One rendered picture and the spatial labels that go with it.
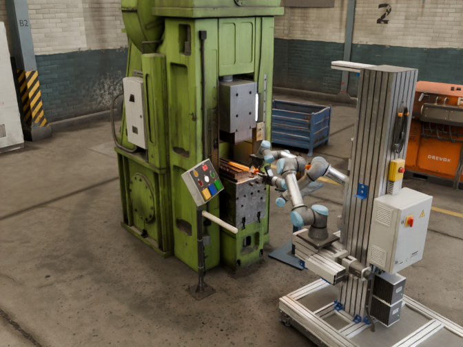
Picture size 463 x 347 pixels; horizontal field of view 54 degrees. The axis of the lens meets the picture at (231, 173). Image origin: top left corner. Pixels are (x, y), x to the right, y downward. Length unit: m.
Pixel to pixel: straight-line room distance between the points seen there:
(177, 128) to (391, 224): 2.09
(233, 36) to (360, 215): 1.81
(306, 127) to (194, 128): 4.01
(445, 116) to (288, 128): 2.50
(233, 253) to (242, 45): 1.89
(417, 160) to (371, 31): 5.03
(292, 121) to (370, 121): 4.74
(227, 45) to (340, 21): 8.00
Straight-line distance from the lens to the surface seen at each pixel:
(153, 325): 3.88
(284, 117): 7.76
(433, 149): 6.95
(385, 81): 2.94
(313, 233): 3.34
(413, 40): 11.10
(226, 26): 3.91
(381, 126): 2.99
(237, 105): 3.88
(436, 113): 6.69
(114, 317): 4.02
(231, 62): 3.98
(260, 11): 4.07
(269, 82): 4.31
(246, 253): 4.44
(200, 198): 3.52
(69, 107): 9.81
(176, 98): 4.11
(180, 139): 4.16
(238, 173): 4.07
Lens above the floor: 2.43
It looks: 21 degrees down
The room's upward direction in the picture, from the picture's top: straight up
